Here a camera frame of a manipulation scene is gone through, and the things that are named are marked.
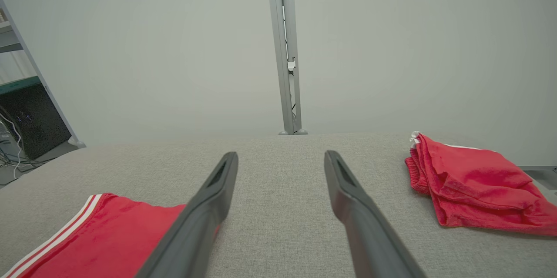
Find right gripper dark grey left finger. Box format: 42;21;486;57
136;152;239;278

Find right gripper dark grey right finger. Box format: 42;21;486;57
324;150;427;278

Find red white lettered jersey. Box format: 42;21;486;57
0;193;221;278

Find red shorts with white stripe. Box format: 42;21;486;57
404;131;557;238

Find black computer tower green top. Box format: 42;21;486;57
0;76;73;162

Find grey partition edge pole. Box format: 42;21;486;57
0;0;87;149

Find grey metal shelf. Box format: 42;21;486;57
0;7;24;54

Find white cable by computer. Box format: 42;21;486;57
0;112;27;181

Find grey metal partition post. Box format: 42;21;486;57
265;0;309;136

